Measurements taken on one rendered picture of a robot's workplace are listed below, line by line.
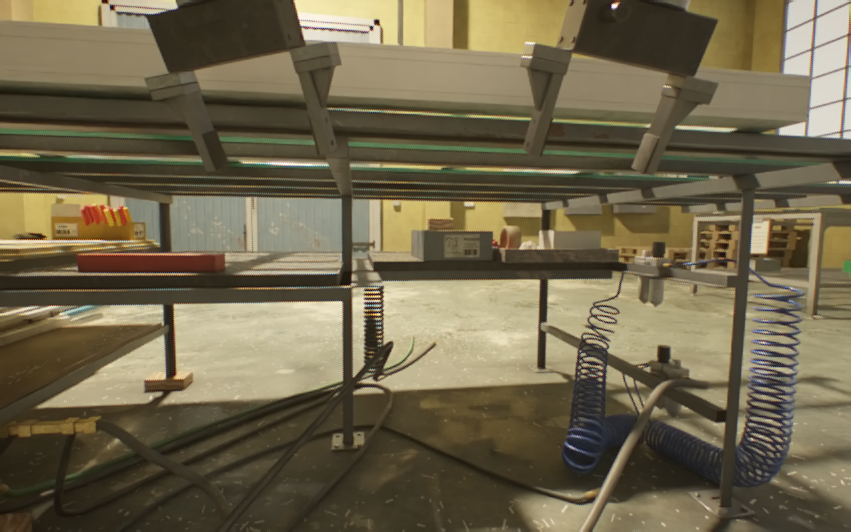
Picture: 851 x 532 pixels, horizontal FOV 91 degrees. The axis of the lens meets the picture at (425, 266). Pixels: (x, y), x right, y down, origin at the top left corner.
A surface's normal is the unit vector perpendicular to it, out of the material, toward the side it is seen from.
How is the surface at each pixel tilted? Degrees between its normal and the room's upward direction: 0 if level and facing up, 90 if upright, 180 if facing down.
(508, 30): 90
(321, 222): 90
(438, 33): 90
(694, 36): 113
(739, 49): 90
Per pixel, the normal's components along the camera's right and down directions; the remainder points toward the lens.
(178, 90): -0.11, 0.47
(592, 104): 0.14, 0.08
